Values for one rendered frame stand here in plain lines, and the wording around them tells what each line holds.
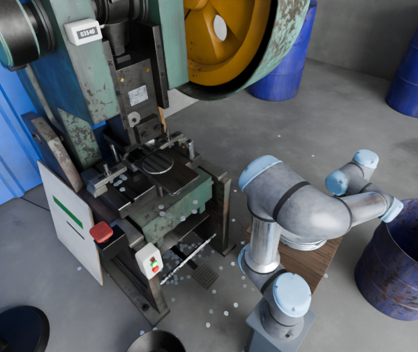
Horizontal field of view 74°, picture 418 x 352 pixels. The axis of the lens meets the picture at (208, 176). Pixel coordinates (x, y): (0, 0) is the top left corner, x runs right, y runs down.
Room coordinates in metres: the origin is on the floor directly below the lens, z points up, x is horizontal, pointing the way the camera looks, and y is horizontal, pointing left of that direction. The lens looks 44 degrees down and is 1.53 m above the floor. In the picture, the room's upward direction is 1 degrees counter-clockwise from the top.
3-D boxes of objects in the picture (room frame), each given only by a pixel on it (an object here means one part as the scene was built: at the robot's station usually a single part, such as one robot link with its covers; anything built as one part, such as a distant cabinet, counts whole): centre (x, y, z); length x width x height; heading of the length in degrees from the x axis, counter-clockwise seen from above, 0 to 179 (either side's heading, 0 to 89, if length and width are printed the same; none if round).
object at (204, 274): (0.85, 0.20, 0.14); 0.59 x 0.10 x 0.05; 45
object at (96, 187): (0.83, 0.41, 0.76); 0.17 x 0.06 x 0.10; 135
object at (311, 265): (0.84, -0.45, 0.18); 0.40 x 0.38 x 0.35; 51
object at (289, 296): (0.38, -0.25, 0.62); 0.13 x 0.12 x 0.14; 33
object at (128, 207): (0.95, 0.29, 0.68); 0.45 x 0.30 x 0.06; 135
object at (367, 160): (0.71, -0.53, 0.86); 0.09 x 0.08 x 0.11; 123
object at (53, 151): (0.85, 0.58, 0.45); 0.92 x 0.12 x 0.90; 45
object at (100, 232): (0.55, 0.36, 0.72); 0.07 x 0.06 x 0.08; 45
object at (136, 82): (0.92, 0.26, 1.04); 0.17 x 0.15 x 0.30; 45
